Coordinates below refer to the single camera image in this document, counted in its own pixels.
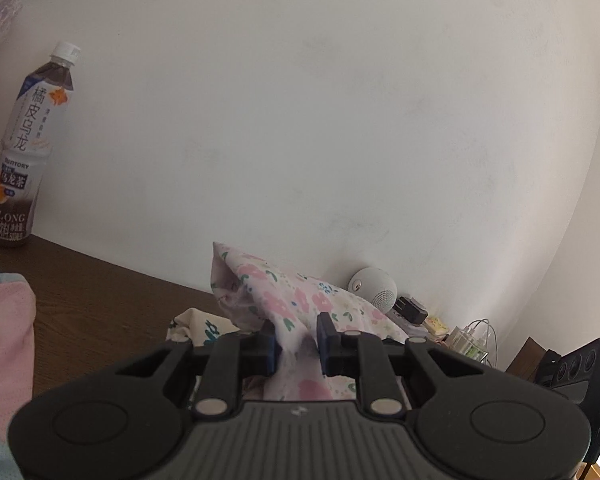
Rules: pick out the brown tea bottle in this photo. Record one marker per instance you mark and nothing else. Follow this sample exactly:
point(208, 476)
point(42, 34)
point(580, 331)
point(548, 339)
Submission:
point(25, 160)

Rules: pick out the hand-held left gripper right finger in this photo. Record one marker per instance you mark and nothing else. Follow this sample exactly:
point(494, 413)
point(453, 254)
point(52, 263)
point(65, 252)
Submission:
point(324, 347)

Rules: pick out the grey round tin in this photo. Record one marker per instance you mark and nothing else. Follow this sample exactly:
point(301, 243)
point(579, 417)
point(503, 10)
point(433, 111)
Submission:
point(415, 331)

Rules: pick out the pink floral dress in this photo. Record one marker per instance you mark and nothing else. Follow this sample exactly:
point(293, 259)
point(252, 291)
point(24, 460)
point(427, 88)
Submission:
point(280, 300)

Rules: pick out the glass cup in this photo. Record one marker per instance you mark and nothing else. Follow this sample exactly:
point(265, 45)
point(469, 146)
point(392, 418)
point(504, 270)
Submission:
point(465, 345)

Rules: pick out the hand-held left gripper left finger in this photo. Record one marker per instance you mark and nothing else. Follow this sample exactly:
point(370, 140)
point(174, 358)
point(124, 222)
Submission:
point(270, 355)

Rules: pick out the folded cream flower-print garment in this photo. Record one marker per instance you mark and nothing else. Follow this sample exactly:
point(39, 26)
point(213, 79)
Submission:
point(200, 327)

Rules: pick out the white robot figure speaker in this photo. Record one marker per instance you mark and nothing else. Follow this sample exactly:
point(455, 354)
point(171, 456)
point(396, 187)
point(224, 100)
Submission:
point(375, 290)

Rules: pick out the pastel pink blue garment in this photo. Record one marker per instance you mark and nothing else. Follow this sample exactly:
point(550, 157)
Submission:
point(5, 350)

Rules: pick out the brown wooden board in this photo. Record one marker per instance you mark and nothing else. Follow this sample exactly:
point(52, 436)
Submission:
point(527, 360)

